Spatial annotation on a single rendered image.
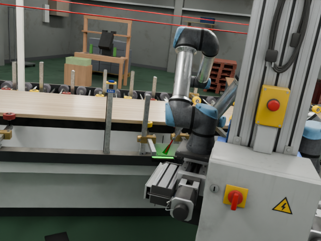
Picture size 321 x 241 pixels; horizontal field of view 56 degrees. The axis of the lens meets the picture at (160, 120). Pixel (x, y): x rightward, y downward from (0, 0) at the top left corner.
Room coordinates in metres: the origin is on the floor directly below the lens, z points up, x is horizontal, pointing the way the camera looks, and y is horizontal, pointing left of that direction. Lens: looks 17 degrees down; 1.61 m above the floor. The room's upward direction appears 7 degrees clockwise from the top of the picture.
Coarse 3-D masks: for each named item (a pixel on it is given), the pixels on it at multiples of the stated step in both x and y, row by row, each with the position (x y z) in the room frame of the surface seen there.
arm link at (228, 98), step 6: (234, 84) 1.56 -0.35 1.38; (228, 90) 1.57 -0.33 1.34; (234, 90) 1.55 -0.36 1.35; (222, 96) 1.59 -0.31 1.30; (228, 96) 1.57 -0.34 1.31; (234, 96) 1.56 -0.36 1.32; (216, 102) 1.61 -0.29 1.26; (222, 102) 1.58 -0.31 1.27; (228, 102) 1.57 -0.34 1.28; (216, 108) 1.60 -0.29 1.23; (222, 108) 1.58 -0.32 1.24; (228, 108) 1.60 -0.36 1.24; (222, 114) 1.61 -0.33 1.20
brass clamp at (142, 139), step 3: (138, 135) 2.10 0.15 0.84; (147, 135) 2.12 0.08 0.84; (150, 135) 2.13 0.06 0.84; (138, 138) 2.08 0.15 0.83; (141, 138) 2.08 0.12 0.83; (144, 138) 2.09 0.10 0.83; (147, 138) 2.09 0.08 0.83; (150, 138) 2.09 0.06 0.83; (153, 138) 2.10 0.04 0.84; (138, 141) 2.08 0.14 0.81; (141, 141) 2.08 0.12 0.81; (144, 141) 2.09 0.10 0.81; (153, 141) 2.10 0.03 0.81
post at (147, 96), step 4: (148, 96) 2.09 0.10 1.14; (148, 100) 2.09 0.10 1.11; (144, 104) 2.11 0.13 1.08; (148, 104) 2.09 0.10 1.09; (144, 108) 2.09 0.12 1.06; (148, 108) 2.09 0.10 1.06; (144, 112) 2.09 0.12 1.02; (148, 112) 2.09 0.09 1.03; (144, 116) 2.09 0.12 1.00; (148, 116) 2.10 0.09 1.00; (144, 120) 2.09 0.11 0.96; (144, 124) 2.09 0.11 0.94; (144, 128) 2.09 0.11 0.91; (144, 132) 2.09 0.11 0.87; (144, 136) 2.09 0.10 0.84; (140, 144) 2.10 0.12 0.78; (144, 144) 2.09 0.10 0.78; (140, 148) 2.09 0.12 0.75; (144, 148) 2.09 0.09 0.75
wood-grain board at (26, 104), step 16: (0, 96) 2.51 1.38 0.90; (16, 96) 2.57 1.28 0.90; (32, 96) 2.64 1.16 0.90; (48, 96) 2.70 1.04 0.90; (64, 96) 2.77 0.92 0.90; (80, 96) 2.84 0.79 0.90; (0, 112) 2.09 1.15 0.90; (16, 112) 2.13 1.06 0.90; (32, 112) 2.17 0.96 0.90; (48, 112) 2.22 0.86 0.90; (64, 112) 2.27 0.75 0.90; (80, 112) 2.31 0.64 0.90; (96, 112) 2.37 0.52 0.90; (112, 112) 2.42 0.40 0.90; (128, 112) 2.48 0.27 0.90; (160, 112) 2.60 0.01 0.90; (320, 112) 3.40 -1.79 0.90; (224, 128) 2.43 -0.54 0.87
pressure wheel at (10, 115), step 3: (3, 114) 2.03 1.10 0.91; (6, 114) 2.04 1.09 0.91; (9, 114) 2.05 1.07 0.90; (12, 114) 2.06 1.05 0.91; (3, 117) 2.03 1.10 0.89; (6, 117) 2.02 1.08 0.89; (9, 117) 2.03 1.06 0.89; (12, 117) 2.04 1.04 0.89; (9, 120) 2.06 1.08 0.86; (9, 123) 2.06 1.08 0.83
